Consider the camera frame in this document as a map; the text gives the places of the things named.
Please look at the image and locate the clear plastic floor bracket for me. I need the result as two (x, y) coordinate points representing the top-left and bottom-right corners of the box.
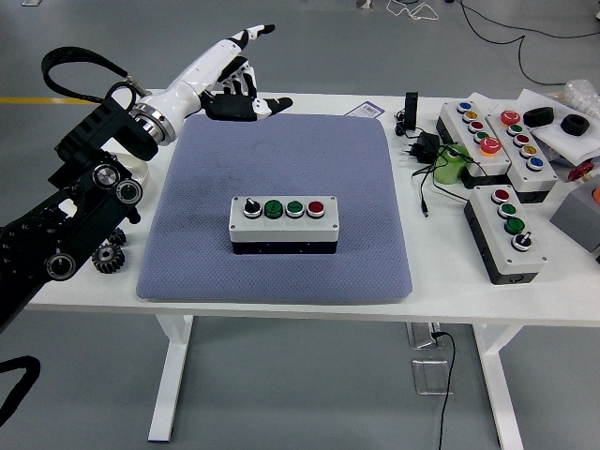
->
(406, 322), (444, 351)
(412, 358), (455, 397)

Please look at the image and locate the grey-blue textured mat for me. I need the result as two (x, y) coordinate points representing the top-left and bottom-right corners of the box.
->
(136, 112), (414, 305)

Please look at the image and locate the red round part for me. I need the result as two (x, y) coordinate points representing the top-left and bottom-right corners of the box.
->
(568, 161), (596, 183)

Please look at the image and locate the grey four-button control box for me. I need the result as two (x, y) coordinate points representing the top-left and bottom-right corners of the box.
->
(463, 185), (548, 286)
(228, 195), (338, 257)

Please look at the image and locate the grey box with orange button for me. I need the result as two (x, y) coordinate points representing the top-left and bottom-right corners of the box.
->
(548, 175), (600, 254)

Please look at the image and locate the black power adapter plug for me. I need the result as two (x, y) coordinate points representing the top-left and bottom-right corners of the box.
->
(399, 131), (442, 165)

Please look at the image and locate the purple-edged label card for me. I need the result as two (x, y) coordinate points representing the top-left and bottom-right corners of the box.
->
(347, 100), (384, 119)

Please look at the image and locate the yellow floor tape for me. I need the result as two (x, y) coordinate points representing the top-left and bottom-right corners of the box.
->
(0, 97), (102, 105)

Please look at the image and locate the large black gear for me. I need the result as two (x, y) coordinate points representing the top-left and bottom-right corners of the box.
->
(91, 243), (127, 276)

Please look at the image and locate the black floor power cable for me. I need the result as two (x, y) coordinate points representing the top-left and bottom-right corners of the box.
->
(430, 330), (457, 450)

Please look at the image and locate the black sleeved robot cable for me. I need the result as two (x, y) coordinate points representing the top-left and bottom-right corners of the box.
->
(0, 354), (42, 430)

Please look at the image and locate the white table leg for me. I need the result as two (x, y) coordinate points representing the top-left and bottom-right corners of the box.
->
(147, 314), (194, 443)
(471, 323), (525, 450)

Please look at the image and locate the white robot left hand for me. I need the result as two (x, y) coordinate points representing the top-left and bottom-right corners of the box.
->
(150, 22), (294, 131)

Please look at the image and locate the grey five-button control box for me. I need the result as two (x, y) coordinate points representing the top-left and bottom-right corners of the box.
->
(486, 110), (560, 203)
(435, 100), (513, 189)

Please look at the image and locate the black upright small device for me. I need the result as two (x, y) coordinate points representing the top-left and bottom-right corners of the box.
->
(403, 91), (420, 132)

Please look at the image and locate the black adapter cord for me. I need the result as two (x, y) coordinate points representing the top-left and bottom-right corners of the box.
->
(411, 143), (488, 219)

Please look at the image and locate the black foam ring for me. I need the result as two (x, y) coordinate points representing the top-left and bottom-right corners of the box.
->
(561, 113), (591, 137)
(522, 106), (555, 128)

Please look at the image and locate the green cylindrical toy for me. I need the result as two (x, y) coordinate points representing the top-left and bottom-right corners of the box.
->
(431, 143), (475, 186)

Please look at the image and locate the white floor cord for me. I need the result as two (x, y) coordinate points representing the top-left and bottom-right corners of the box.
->
(386, 0), (440, 23)

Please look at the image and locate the clear plastic bag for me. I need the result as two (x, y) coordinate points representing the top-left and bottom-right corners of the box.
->
(546, 78), (600, 124)

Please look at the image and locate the black thin floor cable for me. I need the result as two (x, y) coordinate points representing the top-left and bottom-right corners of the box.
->
(457, 0), (600, 86)

